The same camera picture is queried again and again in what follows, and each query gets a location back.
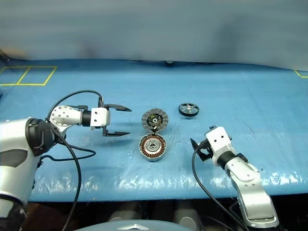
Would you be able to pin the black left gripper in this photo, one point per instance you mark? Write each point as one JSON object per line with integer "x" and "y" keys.
{"x": 105, "y": 132}

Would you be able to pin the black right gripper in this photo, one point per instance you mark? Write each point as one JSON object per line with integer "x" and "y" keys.
{"x": 206, "y": 150}

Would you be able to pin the black spoked rotor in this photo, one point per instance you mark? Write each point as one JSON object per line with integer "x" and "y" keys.
{"x": 188, "y": 110}

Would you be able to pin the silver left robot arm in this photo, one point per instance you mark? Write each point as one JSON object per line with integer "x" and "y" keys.
{"x": 12, "y": 168}

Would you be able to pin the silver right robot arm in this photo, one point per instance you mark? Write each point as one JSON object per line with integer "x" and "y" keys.
{"x": 252, "y": 192}

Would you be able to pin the motor housing with copper windings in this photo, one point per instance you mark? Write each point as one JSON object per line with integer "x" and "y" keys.
{"x": 152, "y": 147}

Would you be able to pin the round hinged motor lid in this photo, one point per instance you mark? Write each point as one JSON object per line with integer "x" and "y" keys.
{"x": 164, "y": 119}

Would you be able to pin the blue table cover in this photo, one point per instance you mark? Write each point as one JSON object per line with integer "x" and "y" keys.
{"x": 216, "y": 96}

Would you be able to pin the dark rounded shape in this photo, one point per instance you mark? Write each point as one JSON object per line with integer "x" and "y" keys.
{"x": 187, "y": 216}
{"x": 120, "y": 215}

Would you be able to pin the small dark round knob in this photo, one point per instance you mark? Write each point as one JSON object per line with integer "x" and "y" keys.
{"x": 170, "y": 63}

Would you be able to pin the yellow tape double square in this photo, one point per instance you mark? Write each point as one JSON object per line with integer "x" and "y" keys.
{"x": 29, "y": 84}

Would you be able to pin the grey robot torso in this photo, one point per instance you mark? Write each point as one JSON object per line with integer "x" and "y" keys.
{"x": 134, "y": 226}

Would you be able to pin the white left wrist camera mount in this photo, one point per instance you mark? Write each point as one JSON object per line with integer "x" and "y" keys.
{"x": 98, "y": 116}

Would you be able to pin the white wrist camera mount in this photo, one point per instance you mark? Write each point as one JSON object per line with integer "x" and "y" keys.
{"x": 98, "y": 116}
{"x": 217, "y": 139}

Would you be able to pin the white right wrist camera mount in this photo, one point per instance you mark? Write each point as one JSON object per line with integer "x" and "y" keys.
{"x": 217, "y": 139}

